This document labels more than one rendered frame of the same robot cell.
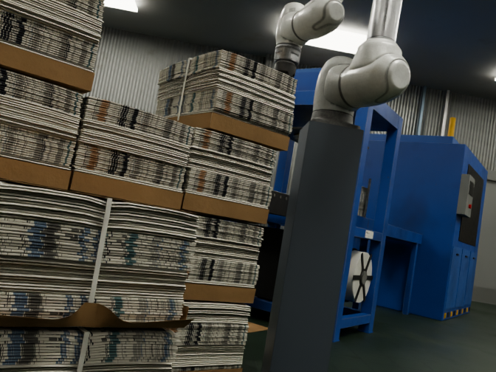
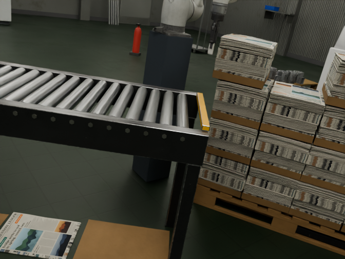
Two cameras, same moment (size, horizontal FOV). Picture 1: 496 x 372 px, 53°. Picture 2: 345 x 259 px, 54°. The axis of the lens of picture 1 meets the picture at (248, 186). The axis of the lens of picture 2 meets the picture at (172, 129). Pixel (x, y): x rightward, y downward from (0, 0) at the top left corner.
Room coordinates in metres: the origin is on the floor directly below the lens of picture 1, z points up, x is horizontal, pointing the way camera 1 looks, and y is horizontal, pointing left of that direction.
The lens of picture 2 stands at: (3.04, 1.52, 1.24)
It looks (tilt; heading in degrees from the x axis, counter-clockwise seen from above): 22 degrees down; 233
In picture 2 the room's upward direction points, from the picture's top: 10 degrees clockwise
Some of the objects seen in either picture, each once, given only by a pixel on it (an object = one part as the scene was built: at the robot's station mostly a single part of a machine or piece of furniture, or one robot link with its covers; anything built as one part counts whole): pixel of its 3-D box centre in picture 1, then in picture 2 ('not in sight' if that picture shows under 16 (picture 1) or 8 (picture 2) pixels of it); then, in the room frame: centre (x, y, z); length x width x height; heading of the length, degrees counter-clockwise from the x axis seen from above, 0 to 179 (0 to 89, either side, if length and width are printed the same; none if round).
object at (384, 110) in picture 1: (323, 111); not in sight; (3.52, -0.45, 1.50); 0.94 x 0.68 x 0.10; 56
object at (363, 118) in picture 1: (349, 212); not in sight; (3.03, -0.64, 0.77); 0.09 x 0.09 x 1.55; 56
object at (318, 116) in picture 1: (330, 123); (169, 29); (1.85, -0.27, 1.03); 0.22 x 0.18 x 0.06; 3
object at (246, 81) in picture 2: not in sight; (240, 76); (1.63, 0.19, 0.86); 0.29 x 0.16 x 0.04; 126
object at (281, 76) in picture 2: not in sight; (285, 76); (-2.05, -2.21, 0.16); 1.13 x 0.79 x 0.33; 4
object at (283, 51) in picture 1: (287, 56); (218, 8); (1.67, -0.06, 1.19); 0.09 x 0.09 x 0.06
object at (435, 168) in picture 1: (418, 216); not in sight; (5.74, -2.03, 1.03); 1.50 x 1.29 x 2.07; 146
